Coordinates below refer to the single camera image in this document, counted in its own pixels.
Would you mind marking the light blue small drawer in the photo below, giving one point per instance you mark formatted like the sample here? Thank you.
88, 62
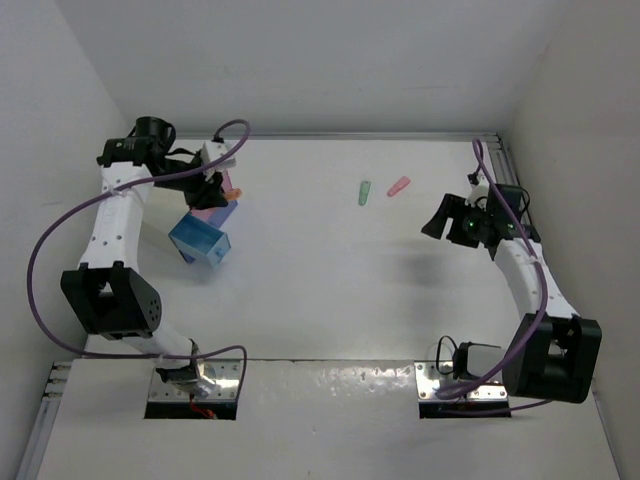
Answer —
199, 242

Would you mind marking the green correction tape case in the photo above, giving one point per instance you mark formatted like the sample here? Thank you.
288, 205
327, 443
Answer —
364, 191

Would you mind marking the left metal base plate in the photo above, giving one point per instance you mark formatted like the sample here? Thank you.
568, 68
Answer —
220, 380

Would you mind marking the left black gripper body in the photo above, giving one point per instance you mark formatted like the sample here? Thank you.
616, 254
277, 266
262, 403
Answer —
198, 189

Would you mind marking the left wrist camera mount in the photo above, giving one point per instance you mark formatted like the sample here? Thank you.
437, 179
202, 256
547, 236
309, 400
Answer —
216, 152

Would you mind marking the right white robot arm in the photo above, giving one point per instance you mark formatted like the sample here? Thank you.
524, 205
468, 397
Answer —
553, 354

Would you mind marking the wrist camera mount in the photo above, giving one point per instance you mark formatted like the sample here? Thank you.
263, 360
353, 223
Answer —
216, 152
480, 190

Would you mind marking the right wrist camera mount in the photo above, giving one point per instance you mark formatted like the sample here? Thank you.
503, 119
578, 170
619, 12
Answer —
480, 190

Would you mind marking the pink correction tape case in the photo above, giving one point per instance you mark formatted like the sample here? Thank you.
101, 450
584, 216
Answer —
398, 186

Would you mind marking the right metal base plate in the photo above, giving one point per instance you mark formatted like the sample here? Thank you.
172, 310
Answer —
429, 380

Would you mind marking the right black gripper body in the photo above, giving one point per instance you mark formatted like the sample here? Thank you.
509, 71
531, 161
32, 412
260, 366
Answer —
466, 226

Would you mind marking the metal base plate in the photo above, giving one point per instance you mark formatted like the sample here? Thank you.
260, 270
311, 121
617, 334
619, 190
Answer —
220, 380
429, 380

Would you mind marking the purple-blue drawer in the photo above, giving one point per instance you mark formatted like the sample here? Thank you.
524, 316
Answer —
199, 236

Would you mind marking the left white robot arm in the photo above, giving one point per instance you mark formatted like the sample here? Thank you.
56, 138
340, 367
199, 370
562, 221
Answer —
106, 291

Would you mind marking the pink drawer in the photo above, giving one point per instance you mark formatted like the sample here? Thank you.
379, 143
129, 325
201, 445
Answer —
216, 213

